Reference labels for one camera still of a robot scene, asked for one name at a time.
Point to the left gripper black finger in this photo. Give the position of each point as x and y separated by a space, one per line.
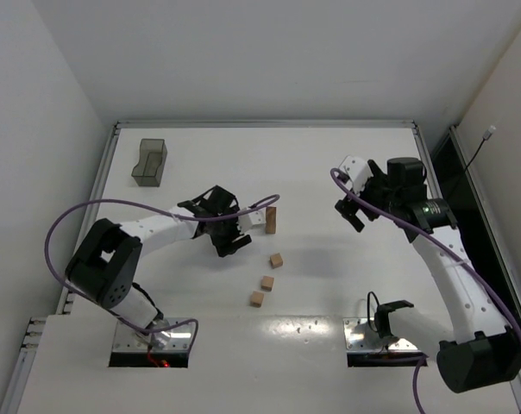
222 250
238 243

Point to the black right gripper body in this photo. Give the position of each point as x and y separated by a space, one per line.
360 200

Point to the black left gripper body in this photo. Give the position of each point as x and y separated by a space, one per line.
225 233

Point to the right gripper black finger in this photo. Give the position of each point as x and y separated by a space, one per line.
351 217
346 207

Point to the striped wooden block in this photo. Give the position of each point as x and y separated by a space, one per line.
271 217

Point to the small wooden cube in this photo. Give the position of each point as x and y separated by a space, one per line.
276 260
256 299
267 283

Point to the translucent grey plastic bin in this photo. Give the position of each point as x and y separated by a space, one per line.
149 169

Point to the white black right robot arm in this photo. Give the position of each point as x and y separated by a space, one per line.
482 347

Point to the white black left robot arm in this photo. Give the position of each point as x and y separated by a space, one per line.
104 265

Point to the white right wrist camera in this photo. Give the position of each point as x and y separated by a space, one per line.
355 172

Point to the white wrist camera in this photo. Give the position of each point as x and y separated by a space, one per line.
355 172
252 220

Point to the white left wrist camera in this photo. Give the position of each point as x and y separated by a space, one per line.
252 220

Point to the aluminium table frame rail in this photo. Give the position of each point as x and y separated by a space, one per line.
292 123

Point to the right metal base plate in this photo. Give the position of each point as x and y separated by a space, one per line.
360 339

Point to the metal base plate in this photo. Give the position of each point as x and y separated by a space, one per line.
360 339
172 335

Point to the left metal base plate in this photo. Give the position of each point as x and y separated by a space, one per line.
172 335

